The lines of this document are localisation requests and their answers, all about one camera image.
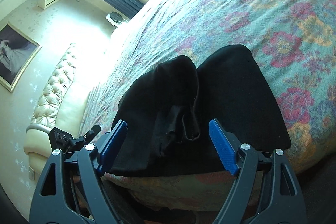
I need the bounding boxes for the bed with floral bedspread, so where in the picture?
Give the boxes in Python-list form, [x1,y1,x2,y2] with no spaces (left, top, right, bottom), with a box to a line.
[79,0,336,214]

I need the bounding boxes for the white floor fan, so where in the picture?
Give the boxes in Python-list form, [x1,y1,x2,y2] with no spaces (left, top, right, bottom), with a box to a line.
[105,11,124,29]

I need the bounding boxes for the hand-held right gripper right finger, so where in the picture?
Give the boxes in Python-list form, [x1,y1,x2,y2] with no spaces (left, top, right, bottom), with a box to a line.
[209,119,307,224]

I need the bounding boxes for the cream tufted headboard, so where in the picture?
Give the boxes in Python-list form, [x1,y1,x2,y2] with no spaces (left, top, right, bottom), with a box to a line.
[24,42,105,174]

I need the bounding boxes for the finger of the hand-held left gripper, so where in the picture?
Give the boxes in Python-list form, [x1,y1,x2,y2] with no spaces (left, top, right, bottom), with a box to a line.
[75,124,102,148]

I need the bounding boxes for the framed wall picture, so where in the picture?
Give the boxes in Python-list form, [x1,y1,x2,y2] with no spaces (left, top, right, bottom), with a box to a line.
[0,22,42,93]

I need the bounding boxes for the black pants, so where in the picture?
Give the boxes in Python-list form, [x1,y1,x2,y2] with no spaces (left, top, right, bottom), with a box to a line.
[110,44,292,178]

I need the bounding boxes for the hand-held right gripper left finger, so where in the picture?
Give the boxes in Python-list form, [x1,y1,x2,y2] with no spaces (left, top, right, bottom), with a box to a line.
[29,120,129,224]

